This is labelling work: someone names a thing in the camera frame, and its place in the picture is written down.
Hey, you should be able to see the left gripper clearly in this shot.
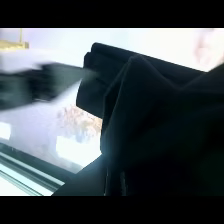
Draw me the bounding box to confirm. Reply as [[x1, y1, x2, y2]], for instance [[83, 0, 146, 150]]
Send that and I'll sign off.
[[0, 62, 98, 111]]

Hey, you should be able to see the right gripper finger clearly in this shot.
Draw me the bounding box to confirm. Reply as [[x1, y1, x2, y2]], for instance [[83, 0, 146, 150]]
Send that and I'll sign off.
[[52, 154, 108, 197]]

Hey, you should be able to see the black T-shirt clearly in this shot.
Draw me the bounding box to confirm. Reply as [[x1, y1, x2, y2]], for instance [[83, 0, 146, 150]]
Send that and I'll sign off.
[[75, 42, 224, 197]]

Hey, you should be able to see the silver frame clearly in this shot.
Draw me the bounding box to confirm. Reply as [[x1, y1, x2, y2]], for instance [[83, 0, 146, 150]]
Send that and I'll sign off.
[[0, 143, 66, 197]]

